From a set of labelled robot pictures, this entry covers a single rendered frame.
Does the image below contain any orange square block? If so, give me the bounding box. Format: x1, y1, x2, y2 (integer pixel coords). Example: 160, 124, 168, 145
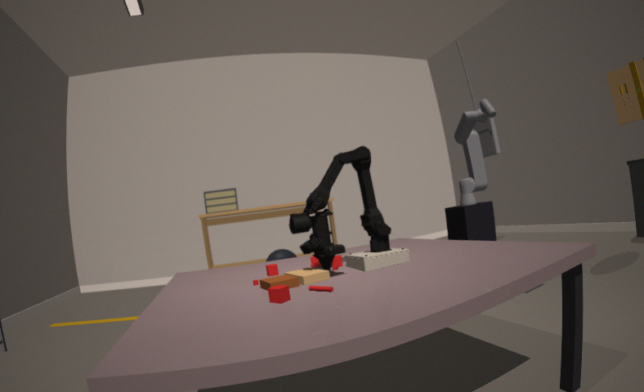
259, 275, 300, 291

